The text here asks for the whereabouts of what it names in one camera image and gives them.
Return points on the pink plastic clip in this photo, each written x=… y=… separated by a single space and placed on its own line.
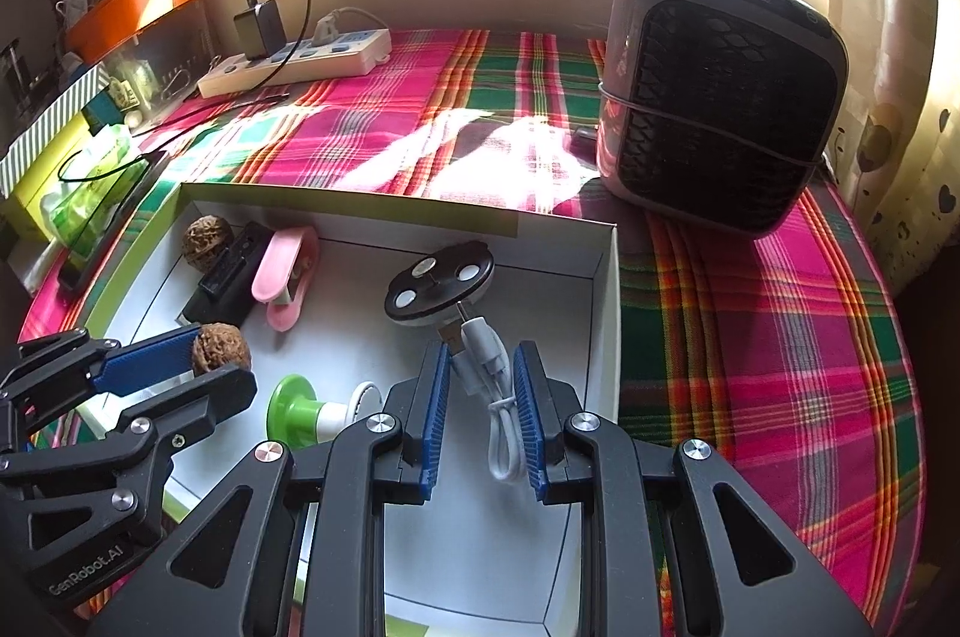
x=281 y=262

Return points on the grey space heater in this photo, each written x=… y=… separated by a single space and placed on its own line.
x=720 y=97

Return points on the black rectangular device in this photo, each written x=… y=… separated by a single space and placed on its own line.
x=229 y=277

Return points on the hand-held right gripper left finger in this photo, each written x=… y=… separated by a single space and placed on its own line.
x=435 y=412

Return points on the orange tray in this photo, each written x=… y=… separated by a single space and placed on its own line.
x=135 y=3

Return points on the black phone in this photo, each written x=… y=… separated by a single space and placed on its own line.
x=82 y=265

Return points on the heart print curtain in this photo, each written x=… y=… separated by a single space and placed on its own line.
x=900 y=157

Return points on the yellow-green box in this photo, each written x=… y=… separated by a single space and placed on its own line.
x=30 y=179

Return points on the plaid cloth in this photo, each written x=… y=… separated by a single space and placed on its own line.
x=750 y=344

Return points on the black round disc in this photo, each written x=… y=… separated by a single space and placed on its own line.
x=442 y=284

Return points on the white power strip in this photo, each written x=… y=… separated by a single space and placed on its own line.
x=330 y=55

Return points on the black charger adapter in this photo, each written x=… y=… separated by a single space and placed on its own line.
x=259 y=29

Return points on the green printed packet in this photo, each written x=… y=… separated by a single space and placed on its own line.
x=124 y=93

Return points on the shallow cardboard box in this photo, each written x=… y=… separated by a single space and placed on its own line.
x=375 y=352

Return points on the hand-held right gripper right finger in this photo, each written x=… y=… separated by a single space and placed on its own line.
x=525 y=416

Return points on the brown walnut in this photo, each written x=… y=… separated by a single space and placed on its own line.
x=204 y=241
x=217 y=348

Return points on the green and white spool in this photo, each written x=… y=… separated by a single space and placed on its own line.
x=292 y=408

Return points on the white plug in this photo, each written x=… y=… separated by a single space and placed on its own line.
x=330 y=25

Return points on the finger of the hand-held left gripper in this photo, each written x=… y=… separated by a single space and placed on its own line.
x=150 y=355
x=202 y=397

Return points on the striped box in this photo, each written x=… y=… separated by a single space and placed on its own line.
x=45 y=127

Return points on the green tissue packet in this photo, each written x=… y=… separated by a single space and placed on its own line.
x=82 y=187

